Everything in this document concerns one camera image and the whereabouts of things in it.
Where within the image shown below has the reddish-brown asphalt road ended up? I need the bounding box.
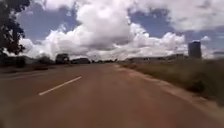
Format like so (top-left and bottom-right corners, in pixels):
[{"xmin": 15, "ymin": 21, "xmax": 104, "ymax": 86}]
[{"xmin": 0, "ymin": 63, "xmax": 224, "ymax": 128}]

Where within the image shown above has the low long building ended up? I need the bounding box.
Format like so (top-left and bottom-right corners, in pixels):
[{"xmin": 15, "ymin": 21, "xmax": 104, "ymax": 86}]
[{"xmin": 123, "ymin": 54, "xmax": 188, "ymax": 64}]

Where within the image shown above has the dark bush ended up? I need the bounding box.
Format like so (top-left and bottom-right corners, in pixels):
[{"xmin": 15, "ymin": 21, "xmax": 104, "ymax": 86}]
[{"xmin": 54, "ymin": 53, "xmax": 71, "ymax": 65}]

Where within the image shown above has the white dashed centre line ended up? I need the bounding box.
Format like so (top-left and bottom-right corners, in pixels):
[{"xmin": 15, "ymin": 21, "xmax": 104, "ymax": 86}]
[{"xmin": 38, "ymin": 75, "xmax": 83, "ymax": 97}]

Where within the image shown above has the dry grass verge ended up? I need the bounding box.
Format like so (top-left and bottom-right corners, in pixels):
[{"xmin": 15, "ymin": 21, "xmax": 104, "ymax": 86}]
[{"xmin": 117, "ymin": 58, "xmax": 224, "ymax": 107}]

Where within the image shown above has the large dark tree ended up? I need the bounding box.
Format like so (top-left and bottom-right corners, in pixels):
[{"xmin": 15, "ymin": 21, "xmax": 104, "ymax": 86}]
[{"xmin": 0, "ymin": 0, "xmax": 32, "ymax": 66}]

